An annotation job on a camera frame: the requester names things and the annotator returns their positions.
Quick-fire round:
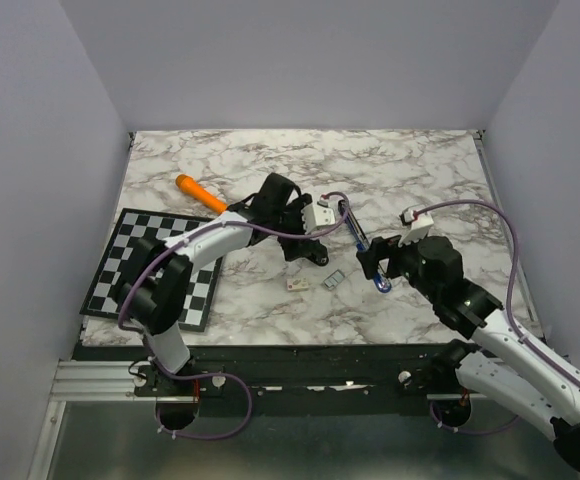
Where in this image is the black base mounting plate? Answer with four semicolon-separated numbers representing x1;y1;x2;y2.
133;338;491;417

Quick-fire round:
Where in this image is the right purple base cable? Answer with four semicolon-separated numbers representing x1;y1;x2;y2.
429;394;521;439

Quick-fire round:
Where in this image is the orange plastic cylinder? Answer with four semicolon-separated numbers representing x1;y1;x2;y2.
175;174;228;214

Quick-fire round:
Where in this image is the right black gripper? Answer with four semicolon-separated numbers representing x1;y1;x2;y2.
356;226;441;303

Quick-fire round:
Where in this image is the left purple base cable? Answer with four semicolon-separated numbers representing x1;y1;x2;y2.
155;375;256;442

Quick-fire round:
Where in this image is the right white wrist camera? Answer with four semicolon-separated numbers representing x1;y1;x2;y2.
398;208;434;247

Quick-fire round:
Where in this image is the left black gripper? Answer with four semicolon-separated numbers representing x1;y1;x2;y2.
271;194;320;262

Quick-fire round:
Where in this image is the blue stapler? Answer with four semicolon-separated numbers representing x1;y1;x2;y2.
337;200;392;294

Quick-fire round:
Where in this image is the white staple box sleeve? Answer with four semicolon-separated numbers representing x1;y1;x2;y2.
286;277;310;292

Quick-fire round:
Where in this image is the black stapler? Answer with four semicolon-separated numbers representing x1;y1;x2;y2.
279;238;329;267

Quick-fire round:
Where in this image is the staple tray with staples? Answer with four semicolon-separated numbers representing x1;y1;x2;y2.
323;270;345;290

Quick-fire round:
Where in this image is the aluminium frame rail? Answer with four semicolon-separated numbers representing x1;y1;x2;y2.
49;355;580;401

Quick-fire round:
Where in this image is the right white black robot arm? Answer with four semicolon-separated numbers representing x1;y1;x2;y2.
356;236;580;473

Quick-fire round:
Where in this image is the black white checkerboard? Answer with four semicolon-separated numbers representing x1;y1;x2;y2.
80;208;223;332

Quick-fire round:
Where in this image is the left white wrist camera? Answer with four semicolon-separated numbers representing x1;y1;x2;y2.
301;200;336;234

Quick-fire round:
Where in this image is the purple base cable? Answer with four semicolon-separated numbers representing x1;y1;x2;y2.
155;375;256;442
429;394;521;439

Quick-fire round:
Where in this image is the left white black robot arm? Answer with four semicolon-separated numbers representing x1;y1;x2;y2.
110;173;336;395

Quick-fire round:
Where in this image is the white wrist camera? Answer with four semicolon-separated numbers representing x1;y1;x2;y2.
398;208;434;247
301;200;336;234

